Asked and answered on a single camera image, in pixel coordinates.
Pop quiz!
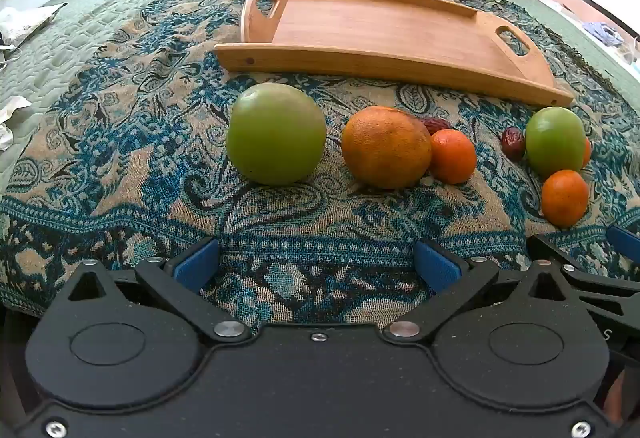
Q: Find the green quilt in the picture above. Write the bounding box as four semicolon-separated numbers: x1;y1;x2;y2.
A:
0;0;640;199

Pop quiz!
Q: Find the crumpled white paper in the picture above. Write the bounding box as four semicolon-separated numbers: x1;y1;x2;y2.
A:
0;96;32;151

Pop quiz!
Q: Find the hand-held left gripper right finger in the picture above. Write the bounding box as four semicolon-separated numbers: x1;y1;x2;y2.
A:
382;238;582;345

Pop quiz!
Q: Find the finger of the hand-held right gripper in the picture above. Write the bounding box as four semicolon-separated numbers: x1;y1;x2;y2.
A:
606;225;640;265
527;234;640;299

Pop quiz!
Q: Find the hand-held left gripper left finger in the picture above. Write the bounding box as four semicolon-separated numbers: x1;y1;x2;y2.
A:
62;238;252;345

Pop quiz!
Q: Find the blue cloth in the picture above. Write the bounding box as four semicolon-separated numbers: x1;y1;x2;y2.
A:
582;22;626;48

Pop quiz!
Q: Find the white paper bag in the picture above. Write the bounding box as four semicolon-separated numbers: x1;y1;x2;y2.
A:
0;2;68;51

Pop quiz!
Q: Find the dried red date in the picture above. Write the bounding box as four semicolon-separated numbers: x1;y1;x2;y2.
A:
501;128;527;161
419;117;452;136

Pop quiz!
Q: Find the blue patterned blanket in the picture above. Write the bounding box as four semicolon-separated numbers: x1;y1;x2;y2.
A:
0;0;640;334

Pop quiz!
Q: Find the large orange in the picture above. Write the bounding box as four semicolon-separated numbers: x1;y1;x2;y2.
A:
341;106;433;190

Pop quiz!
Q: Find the large green apple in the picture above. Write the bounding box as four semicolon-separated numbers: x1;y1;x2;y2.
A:
226;82;328;186

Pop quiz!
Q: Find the wooden tray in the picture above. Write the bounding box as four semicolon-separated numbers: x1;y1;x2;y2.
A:
214;0;575;108

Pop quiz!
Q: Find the small green apple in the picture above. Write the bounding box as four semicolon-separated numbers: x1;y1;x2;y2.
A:
525;106;587;179

